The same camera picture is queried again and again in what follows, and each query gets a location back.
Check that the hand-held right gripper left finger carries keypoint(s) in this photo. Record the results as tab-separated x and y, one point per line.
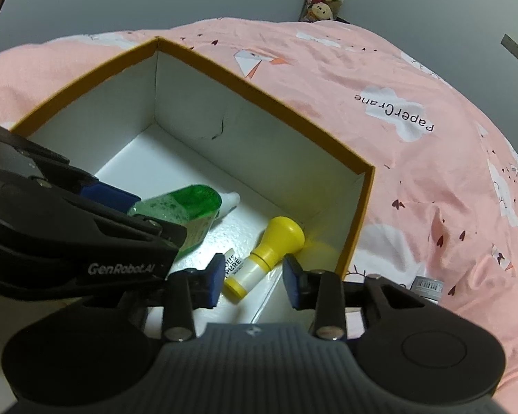
213	280

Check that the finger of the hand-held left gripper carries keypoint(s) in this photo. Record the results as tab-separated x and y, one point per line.
146	230
108	195

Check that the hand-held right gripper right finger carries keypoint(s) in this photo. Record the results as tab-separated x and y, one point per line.
291	282

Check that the green liquid bottle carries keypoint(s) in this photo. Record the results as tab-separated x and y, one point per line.
181	207

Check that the yellow mushroom-shaped bottle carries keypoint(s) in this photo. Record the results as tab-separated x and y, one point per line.
280	237

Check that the orange cardboard box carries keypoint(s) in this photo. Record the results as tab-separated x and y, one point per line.
190	95

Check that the small grey jar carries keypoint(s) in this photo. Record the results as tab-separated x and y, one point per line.
427	288

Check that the pink printed duvet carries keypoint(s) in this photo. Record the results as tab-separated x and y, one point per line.
414	181

